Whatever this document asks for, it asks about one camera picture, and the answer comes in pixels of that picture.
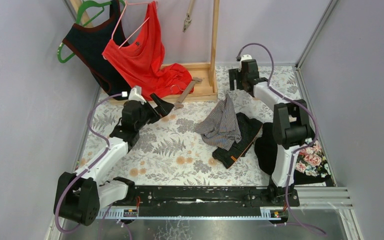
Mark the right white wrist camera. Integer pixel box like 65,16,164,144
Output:
239,54,253,62

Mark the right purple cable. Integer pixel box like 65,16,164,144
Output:
236,42,328,237

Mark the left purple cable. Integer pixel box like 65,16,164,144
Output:
54,92,129,234

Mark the black underwear orange trim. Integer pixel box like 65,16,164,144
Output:
211,112,264,170

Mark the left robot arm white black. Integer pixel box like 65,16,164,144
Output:
53,88,175,233

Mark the wooden clothes rack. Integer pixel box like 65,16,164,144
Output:
65,0,220,103

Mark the green plastic hanger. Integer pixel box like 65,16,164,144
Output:
56,0,126,69

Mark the grey striped underwear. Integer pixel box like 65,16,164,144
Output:
194,95,242,151

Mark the purple cable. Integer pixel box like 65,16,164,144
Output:
54,92,129,234
236,42,328,237

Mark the pink wire hanger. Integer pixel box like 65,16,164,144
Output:
109,0,162,50

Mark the black floral garment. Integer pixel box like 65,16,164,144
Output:
254,122,332,185

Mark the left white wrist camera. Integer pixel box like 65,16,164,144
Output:
121,85,147,104

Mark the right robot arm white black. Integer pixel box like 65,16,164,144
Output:
228,54,312,188

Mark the wooden clip hanger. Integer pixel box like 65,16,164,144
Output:
174,77,203,110

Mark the dark tank top red trim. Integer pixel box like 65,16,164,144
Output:
62,0,131,96

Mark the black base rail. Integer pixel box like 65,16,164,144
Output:
114,185,300,220

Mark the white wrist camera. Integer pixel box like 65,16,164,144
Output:
239,54,253,62
121,85,147,104

